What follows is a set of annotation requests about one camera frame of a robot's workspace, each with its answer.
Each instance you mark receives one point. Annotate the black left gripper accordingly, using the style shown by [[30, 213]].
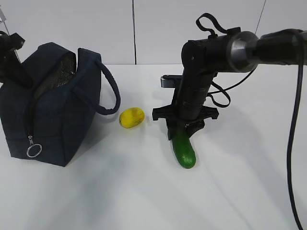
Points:
[[10, 66]]

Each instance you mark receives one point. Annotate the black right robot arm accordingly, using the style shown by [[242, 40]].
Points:
[[202, 60]]

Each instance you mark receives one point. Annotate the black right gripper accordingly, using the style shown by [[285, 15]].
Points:
[[187, 105]]

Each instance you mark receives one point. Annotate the green cucumber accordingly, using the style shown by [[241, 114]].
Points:
[[183, 149]]

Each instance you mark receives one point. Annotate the navy blue insulated lunch bag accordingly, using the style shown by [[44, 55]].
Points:
[[49, 121]]

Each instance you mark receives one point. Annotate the yellow lemon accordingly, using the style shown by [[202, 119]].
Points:
[[131, 117]]

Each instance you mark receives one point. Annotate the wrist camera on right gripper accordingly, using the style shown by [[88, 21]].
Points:
[[170, 81]]

